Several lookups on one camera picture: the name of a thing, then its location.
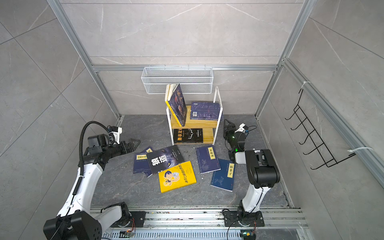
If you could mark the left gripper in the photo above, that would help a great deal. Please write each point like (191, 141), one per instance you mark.
(130, 149)

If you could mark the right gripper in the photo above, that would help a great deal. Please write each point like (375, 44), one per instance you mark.
(227, 133)

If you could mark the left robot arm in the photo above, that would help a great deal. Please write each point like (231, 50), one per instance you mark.
(74, 221)

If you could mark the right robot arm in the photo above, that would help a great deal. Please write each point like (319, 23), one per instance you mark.
(262, 172)

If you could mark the dark blue book left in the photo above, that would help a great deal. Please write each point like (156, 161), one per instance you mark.
(141, 164)

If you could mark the black book white characters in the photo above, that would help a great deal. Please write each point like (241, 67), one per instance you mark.
(164, 159)

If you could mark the navy book yellow label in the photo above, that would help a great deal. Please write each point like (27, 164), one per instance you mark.
(207, 159)

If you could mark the black book lower shelf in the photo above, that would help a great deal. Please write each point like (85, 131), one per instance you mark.
(188, 136)

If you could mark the wooden two-tier shelf rack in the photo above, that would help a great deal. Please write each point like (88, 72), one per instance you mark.
(210, 128)

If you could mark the blue book yellow label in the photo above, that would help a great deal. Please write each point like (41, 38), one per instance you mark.
(225, 177)

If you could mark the yellow cartoon book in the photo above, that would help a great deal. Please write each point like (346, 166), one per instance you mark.
(177, 177)

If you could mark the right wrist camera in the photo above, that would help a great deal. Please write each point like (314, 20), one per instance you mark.
(242, 128)

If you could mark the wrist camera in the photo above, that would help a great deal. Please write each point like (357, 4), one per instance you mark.
(242, 128)
(114, 133)

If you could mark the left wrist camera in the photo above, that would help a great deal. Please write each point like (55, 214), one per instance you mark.
(114, 133)

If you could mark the white wire mesh basket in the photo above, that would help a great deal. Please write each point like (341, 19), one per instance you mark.
(193, 80)

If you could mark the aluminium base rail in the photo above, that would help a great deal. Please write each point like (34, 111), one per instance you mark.
(211, 223)

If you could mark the black wall hook rack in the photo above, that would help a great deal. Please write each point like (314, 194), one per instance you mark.
(313, 136)

